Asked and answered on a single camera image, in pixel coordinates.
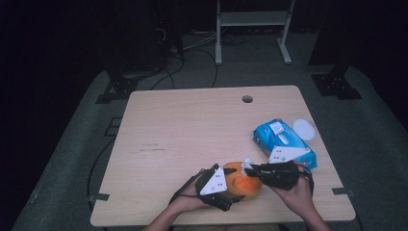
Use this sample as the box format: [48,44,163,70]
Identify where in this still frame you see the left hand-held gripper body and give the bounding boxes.
[194,163,234,213]

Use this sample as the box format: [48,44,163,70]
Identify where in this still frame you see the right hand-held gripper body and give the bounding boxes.
[260,145,312,192]

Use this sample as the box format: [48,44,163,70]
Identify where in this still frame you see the white wet wipe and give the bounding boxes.
[241,157,255,176]

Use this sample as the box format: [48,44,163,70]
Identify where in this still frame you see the orange plush toy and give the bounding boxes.
[220,161,263,202]

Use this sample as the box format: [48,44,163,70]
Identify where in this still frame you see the blue wet wipe pack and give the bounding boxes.
[252,118,319,170]

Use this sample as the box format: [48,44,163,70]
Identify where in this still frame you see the person's left hand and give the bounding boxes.
[168,167,210,214]

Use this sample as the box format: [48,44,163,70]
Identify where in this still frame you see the person's right hand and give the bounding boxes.
[271,164,316,219]

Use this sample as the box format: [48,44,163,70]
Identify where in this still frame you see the white oval lid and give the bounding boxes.
[293,117,319,141]

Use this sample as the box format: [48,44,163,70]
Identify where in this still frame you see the grey tape strip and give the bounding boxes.
[88,192,111,202]
[331,187,356,197]

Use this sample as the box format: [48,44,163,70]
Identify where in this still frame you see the black stand base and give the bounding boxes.
[95,68,162,105]
[311,64,364,101]

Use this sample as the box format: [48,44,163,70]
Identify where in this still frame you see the white metal stand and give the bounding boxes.
[215,0,296,66]

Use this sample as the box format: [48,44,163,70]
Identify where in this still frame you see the right hand-held gripper cable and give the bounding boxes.
[297,163,316,197]

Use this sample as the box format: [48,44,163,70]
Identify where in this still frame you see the black floor cable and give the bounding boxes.
[86,137,115,213]
[150,54,186,91]
[187,47,219,89]

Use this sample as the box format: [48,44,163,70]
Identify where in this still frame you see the black floor tape frame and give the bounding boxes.
[104,116,124,138]

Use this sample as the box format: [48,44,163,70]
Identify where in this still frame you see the black cable bundle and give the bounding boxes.
[220,32,254,46]

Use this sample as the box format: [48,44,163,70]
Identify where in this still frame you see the white floor cables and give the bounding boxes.
[183,31,219,52]

